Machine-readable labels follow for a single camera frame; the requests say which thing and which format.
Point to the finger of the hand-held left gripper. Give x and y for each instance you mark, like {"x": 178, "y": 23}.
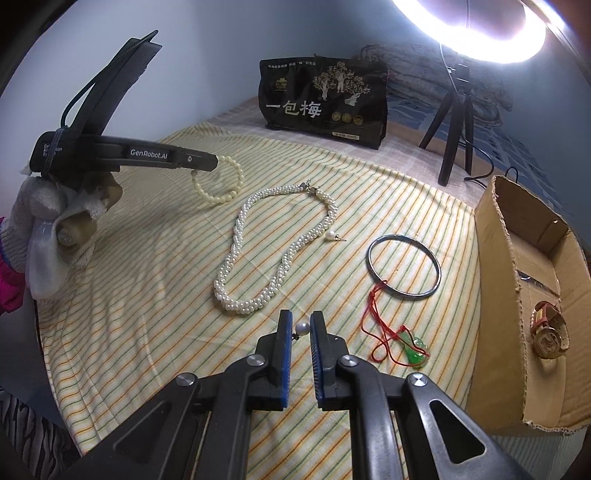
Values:
{"x": 201, "y": 162}

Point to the small grey pearl earring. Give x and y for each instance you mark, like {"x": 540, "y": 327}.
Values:
{"x": 302, "y": 328}

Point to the silver bangle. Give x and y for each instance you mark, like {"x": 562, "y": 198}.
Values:
{"x": 375, "y": 272}

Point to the person's left forearm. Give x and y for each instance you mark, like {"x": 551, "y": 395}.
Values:
{"x": 8, "y": 286}

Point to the white pearl stud earring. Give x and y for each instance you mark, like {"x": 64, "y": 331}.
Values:
{"x": 330, "y": 236}

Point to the black tripod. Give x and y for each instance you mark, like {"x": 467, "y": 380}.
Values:
{"x": 455, "y": 134}

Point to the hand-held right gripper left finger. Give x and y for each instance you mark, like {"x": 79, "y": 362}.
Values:
{"x": 286, "y": 364}

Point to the person's left hand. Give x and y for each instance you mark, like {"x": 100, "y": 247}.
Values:
{"x": 51, "y": 217}

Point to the dark striped cloth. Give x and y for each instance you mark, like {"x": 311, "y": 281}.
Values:
{"x": 23, "y": 429}

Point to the folded patterned quilt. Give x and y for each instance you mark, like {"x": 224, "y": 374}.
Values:
{"x": 425, "y": 69}

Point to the striped yellow bed sheet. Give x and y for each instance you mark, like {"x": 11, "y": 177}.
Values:
{"x": 161, "y": 258}

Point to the cardboard box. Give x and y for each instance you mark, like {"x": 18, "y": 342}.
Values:
{"x": 501, "y": 286}

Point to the gold wristwatch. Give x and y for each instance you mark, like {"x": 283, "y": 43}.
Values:
{"x": 549, "y": 341}

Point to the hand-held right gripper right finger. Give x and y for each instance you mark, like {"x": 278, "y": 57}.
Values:
{"x": 317, "y": 364}

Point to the black snack bag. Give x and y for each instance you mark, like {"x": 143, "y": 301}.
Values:
{"x": 318, "y": 106}

